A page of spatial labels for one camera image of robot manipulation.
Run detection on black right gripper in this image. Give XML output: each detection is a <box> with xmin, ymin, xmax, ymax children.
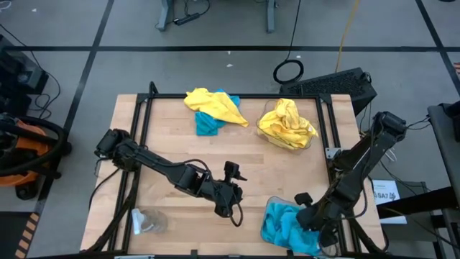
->
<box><xmin>295</xmin><ymin>192</ymin><xmax>339</xmax><ymax>249</ymax></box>

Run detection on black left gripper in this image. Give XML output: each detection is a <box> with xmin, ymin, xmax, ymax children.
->
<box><xmin>210</xmin><ymin>161</ymin><xmax>249</xmax><ymax>219</ymax></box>

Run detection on clear plastic basket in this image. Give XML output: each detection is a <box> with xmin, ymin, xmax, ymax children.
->
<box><xmin>255</xmin><ymin>99</ymin><xmax>321</xmax><ymax>151</ymax></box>
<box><xmin>260</xmin><ymin>196</ymin><xmax>337</xmax><ymax>258</ymax></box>

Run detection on white paper sheet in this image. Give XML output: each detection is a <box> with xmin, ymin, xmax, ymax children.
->
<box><xmin>371</xmin><ymin>178</ymin><xmax>408</xmax><ymax>224</ymax></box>

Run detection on clear plastic wrapper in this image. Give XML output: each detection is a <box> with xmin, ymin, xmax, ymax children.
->
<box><xmin>130</xmin><ymin>207</ymin><xmax>169</xmax><ymax>235</ymax></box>

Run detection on grey desk leg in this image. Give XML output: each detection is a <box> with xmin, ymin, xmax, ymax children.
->
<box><xmin>155</xmin><ymin>0</ymin><xmax>174</xmax><ymax>32</ymax></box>
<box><xmin>265</xmin><ymin>0</ymin><xmax>280</xmax><ymax>34</ymax></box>

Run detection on black power strip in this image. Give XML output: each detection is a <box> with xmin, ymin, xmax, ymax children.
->
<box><xmin>173</xmin><ymin>12</ymin><xmax>201</xmax><ymax>27</ymax></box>

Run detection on orange vacuum cleaner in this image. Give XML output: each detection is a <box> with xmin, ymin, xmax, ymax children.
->
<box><xmin>0</xmin><ymin>113</ymin><xmax>73</xmax><ymax>201</ymax></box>

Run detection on black equipment stack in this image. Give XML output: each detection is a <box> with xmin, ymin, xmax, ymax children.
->
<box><xmin>0</xmin><ymin>34</ymin><xmax>50</xmax><ymax>118</ymax></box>

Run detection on black aluminium table frame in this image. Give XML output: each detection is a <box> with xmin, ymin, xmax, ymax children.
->
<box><xmin>80</xmin><ymin>81</ymin><xmax>388</xmax><ymax>259</ymax></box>

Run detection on black hanging cable coil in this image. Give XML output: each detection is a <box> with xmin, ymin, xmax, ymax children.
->
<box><xmin>272</xmin><ymin>0</ymin><xmax>305</xmax><ymax>84</ymax></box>

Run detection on yellow hanging cable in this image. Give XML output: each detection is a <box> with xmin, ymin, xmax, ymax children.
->
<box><xmin>334</xmin><ymin>0</ymin><xmax>361</xmax><ymax>73</ymax></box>

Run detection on black vacuum hose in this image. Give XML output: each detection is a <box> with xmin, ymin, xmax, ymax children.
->
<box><xmin>0</xmin><ymin>114</ymin><xmax>69</xmax><ymax>177</ymax></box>

